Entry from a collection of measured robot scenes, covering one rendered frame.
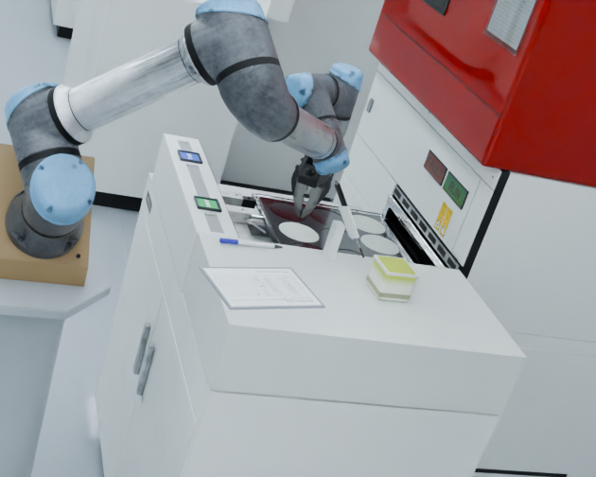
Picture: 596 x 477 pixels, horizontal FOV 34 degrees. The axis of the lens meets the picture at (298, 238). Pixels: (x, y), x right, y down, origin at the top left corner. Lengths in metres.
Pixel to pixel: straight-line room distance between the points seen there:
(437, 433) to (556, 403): 0.66
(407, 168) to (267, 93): 0.98
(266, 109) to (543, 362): 1.15
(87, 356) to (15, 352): 1.23
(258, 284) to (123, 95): 0.44
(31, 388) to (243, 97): 0.83
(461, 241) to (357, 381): 0.54
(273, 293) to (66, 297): 0.42
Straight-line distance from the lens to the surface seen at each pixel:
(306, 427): 1.91
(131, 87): 1.77
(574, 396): 2.64
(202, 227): 2.06
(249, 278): 1.89
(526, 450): 2.69
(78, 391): 3.13
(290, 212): 2.42
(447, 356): 1.92
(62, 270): 2.00
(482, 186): 2.23
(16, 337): 2.06
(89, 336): 3.39
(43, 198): 1.79
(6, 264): 1.99
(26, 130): 1.85
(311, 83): 2.05
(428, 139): 2.50
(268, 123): 1.69
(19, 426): 2.20
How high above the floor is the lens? 1.83
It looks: 24 degrees down
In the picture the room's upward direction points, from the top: 18 degrees clockwise
